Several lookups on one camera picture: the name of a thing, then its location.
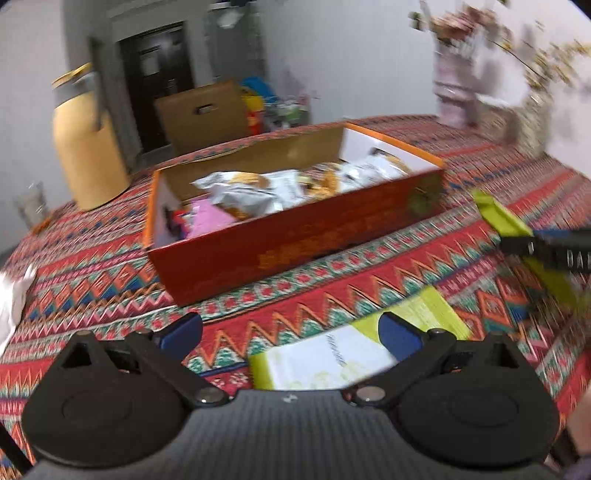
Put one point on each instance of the white cloth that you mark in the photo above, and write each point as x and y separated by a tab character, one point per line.
14	309

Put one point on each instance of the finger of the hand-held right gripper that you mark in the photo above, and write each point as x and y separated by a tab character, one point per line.
563	234
554	256

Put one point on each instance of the dark wrapper packet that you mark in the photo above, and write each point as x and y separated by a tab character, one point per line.
175	224

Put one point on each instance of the dark door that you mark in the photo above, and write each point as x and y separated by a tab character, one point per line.
152	83

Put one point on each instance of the yellow thermos jug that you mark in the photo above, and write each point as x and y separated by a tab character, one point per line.
87	157

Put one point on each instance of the person's right forearm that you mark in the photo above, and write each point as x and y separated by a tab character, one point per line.
582	429

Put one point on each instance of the pink packet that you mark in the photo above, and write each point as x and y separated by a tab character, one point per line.
210	219

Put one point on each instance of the dried pink flowers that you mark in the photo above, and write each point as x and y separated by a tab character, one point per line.
457	21

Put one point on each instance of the orange cardboard box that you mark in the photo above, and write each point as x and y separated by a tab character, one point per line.
286	249

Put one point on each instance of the red and yellow gift bag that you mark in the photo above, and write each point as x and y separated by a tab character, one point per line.
254	115

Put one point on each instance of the clear storage container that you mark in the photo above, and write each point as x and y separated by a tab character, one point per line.
501	115

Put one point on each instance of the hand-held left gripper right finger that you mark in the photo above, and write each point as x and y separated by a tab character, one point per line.
399	334

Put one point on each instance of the blue roll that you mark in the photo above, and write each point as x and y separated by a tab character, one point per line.
256	85

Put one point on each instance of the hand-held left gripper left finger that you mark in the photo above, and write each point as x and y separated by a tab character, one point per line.
182	334

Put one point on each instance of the green and white packet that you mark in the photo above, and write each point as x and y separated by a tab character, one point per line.
501	217
323	360

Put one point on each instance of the pile of white cracker packets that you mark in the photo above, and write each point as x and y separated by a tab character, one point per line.
277	189

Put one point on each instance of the wooden chair back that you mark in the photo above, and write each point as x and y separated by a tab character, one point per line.
203	124

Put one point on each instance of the glass cup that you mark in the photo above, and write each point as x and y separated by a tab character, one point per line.
31	207

